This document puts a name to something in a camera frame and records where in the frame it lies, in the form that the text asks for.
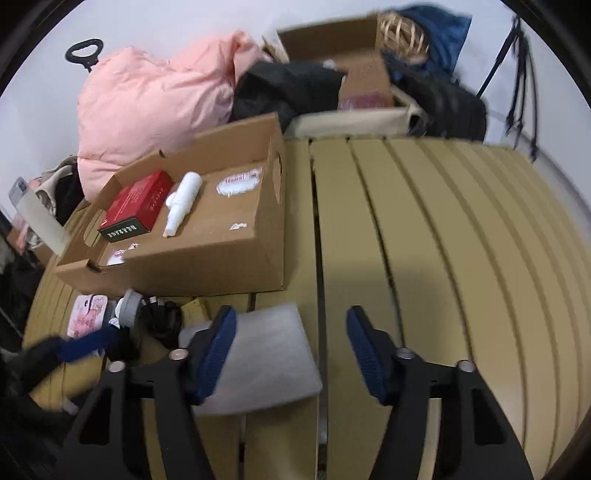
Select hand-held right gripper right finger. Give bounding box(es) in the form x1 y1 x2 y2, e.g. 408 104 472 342
346 305 536 480

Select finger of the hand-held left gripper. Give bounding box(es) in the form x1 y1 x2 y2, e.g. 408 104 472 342
18 323 123 398

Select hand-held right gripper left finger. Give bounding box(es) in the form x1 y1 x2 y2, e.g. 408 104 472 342
55 305 238 480

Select pink packet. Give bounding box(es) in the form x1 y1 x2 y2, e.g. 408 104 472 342
67 294 109 337

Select white translucent box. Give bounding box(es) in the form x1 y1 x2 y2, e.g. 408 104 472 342
178 302 323 416

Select grey capped container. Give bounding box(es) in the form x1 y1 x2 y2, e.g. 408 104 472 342
113 288 141 328

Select black charger with cable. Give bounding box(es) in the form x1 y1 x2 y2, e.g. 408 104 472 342
139 298 183 347

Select shallow cardboard tray box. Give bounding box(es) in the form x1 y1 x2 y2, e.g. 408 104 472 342
55 112 287 296

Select red box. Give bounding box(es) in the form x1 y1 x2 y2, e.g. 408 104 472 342
98 170 175 243

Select white bottle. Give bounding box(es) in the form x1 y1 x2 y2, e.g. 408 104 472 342
163 172 204 239

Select beige clothes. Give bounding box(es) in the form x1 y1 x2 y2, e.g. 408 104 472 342
39 154 80 217

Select white round jar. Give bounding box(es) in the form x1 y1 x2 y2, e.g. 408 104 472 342
217 168 263 198

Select pink down jacket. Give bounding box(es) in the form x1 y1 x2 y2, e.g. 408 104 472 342
76 30 273 201

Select dark pink pouch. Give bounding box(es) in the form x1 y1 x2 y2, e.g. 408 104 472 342
339 91 393 110

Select black backpack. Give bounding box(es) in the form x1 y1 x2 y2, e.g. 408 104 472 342
392 69 488 141

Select black jacket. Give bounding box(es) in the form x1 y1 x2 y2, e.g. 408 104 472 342
228 60 347 134

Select open cardboard box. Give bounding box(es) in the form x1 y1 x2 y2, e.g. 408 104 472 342
263 14 411 112

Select rattan ball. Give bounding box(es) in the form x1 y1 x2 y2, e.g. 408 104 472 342
376 11 430 63

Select blue bag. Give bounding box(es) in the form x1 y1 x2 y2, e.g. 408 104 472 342
383 4 472 84

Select black tripod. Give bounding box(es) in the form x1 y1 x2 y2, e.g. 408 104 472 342
475 16 541 162

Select black trolley handle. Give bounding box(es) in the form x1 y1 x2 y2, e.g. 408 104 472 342
65 39 103 72

